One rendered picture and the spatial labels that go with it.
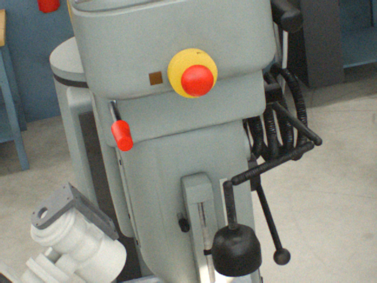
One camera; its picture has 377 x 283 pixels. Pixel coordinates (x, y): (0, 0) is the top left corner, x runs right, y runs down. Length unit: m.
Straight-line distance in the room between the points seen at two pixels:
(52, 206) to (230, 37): 0.31
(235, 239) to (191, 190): 0.11
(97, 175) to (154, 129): 0.58
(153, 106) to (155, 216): 0.20
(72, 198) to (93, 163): 0.78
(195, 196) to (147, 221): 0.11
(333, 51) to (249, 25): 0.54
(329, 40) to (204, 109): 0.46
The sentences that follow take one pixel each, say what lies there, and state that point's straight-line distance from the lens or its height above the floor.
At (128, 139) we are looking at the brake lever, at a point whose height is 1.71.
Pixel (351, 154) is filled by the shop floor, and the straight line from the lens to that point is 4.58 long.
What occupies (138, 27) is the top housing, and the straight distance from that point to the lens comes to 0.97.
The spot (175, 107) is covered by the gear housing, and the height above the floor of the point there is 1.68.
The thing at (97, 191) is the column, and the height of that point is 1.32.
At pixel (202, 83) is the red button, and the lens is 0.95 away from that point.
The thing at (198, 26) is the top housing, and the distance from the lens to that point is 0.98.
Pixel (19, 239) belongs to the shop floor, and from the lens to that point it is 4.29.
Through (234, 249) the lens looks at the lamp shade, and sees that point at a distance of 1.11.
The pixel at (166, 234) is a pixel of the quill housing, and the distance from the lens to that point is 1.25.
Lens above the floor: 2.10
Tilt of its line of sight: 25 degrees down
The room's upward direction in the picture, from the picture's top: 9 degrees counter-clockwise
